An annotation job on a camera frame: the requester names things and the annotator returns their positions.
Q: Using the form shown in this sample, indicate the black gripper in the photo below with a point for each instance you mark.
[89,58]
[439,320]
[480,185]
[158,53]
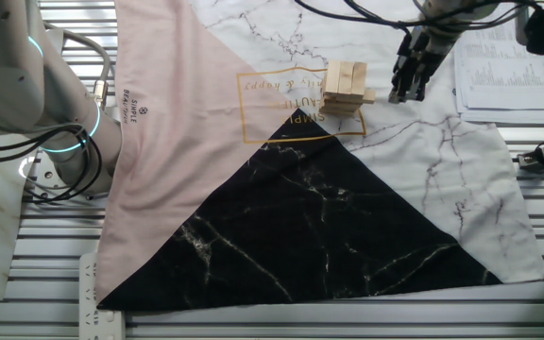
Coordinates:
[416,56]

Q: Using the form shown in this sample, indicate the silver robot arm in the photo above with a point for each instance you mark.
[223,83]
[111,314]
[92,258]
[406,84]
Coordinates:
[7,71]

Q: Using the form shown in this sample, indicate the stacked wooden jenga blocks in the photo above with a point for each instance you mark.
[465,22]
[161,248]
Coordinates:
[340,106]

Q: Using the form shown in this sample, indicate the printed paper stack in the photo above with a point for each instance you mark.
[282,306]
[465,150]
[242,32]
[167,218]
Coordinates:
[503,90]

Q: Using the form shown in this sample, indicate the black foam microphone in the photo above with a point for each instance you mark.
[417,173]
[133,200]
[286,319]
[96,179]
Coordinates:
[540,33]

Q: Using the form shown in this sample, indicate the pink black marble tablecloth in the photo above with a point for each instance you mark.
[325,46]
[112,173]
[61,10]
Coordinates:
[300,212]

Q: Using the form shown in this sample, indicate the white power strip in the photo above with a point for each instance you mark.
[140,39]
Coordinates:
[102,326]

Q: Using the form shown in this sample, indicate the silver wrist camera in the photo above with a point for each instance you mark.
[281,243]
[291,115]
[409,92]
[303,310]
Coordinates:
[520,28]

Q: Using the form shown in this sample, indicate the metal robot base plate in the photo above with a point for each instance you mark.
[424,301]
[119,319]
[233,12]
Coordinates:
[47,175]

